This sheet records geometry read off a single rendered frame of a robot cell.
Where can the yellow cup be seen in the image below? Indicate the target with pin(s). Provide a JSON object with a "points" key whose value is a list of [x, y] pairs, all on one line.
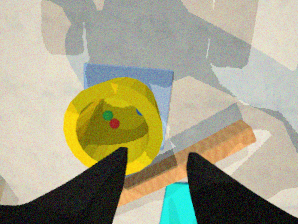
{"points": [[90, 137]]}

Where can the red marble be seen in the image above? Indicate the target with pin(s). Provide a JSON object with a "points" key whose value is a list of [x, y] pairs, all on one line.
{"points": [[114, 123]]}

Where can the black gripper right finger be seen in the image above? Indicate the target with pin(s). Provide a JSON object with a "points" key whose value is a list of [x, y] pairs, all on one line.
{"points": [[219, 199]]}

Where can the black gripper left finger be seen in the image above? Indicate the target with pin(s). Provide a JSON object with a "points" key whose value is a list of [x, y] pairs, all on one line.
{"points": [[89, 198]]}

